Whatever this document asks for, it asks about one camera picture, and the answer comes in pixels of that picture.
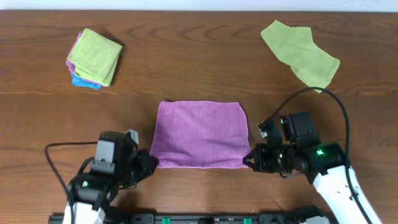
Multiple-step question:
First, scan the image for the folded pink cloth in stack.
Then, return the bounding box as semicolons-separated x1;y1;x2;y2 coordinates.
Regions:
65;32;103;87

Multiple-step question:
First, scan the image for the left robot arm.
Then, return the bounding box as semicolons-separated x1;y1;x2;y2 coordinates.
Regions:
63;149;159;223

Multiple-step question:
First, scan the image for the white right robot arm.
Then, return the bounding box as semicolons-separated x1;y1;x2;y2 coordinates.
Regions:
243;142;381;223

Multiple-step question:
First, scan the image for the purple microfiber cloth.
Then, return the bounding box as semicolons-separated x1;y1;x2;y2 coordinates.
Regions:
150;101;251;169

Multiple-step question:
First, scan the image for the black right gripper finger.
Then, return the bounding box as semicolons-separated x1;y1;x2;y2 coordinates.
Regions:
243;146;261;163
243;161;264;172

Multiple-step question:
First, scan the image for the crumpled olive green cloth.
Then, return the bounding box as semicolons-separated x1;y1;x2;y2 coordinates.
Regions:
261;21;340;88

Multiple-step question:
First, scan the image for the folded green cloth on stack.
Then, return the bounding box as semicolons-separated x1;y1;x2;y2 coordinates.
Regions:
67;28;123;86

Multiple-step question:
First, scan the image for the folded blue cloth in stack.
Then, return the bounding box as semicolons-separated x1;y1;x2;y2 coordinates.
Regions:
71;73;102;90

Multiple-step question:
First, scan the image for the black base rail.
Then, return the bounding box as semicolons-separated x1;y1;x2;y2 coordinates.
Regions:
48;205;330;224

